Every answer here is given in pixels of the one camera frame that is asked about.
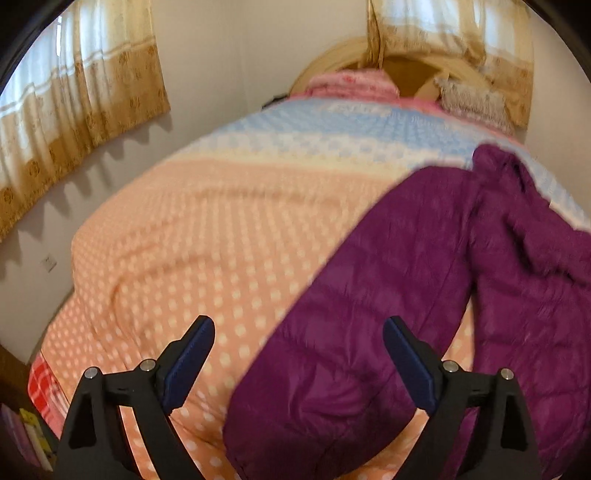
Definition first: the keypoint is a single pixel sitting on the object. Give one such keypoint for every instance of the red plaid bed sheet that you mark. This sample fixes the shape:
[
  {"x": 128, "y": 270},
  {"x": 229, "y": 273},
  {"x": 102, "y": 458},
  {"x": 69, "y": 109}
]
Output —
[{"x": 42, "y": 392}]

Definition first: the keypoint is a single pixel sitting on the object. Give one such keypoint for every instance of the folded pink floral quilt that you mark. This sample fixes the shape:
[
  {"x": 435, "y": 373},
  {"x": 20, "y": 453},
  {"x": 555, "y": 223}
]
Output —
[{"x": 351, "y": 83}]

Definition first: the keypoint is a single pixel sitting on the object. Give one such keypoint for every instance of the beige floral window curtain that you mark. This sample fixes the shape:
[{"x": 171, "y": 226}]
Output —
[
  {"x": 498, "y": 41},
  {"x": 78, "y": 106}
]

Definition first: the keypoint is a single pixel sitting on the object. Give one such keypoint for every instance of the dotted pastel bedspread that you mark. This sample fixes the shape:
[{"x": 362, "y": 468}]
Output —
[{"x": 207, "y": 207}]

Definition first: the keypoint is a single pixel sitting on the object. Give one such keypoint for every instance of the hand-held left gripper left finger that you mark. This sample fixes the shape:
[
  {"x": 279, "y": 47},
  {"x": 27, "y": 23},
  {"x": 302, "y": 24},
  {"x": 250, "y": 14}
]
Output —
[{"x": 188, "y": 357}]

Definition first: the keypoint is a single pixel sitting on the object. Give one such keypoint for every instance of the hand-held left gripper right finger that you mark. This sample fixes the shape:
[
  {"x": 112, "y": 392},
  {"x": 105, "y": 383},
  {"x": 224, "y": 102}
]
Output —
[{"x": 412, "y": 364}]

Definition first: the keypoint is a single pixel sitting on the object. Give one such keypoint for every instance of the white wall socket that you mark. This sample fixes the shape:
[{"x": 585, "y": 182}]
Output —
[{"x": 49, "y": 263}]

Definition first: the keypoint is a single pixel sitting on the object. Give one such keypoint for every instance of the purple puffer jacket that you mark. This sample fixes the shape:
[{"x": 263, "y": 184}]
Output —
[{"x": 369, "y": 295}]

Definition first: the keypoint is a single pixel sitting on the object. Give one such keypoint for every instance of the striped floral pillow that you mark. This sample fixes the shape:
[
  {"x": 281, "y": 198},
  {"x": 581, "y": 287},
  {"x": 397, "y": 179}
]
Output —
[{"x": 475, "y": 104}]

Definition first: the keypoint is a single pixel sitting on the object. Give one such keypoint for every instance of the stack of books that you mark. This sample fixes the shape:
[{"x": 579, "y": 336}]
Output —
[{"x": 25, "y": 436}]

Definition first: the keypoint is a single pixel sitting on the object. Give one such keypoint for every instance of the cream wooden headboard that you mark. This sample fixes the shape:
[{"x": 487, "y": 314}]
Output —
[{"x": 337, "y": 53}]

